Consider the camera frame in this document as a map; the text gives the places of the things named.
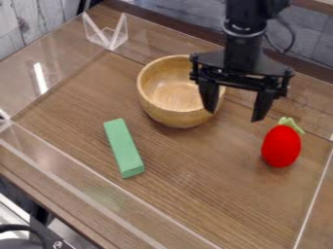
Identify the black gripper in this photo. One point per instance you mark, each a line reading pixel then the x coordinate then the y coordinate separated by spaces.
pixel 267 78

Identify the wooden bowl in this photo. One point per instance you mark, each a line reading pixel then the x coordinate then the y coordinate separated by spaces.
pixel 168 95

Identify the red plush fruit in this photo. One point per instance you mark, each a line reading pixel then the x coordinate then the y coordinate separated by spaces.
pixel 282 143

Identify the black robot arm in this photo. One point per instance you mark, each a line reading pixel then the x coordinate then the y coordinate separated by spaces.
pixel 240 66

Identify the green rectangular block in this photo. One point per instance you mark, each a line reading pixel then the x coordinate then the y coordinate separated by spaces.
pixel 128 160

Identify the clear acrylic tray wall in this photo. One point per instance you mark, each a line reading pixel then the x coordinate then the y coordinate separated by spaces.
pixel 207 194

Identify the clear acrylic corner bracket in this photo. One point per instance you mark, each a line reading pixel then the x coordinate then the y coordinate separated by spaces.
pixel 107 37

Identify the black table clamp mount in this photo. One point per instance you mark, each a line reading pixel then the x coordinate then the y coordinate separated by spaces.
pixel 42 238

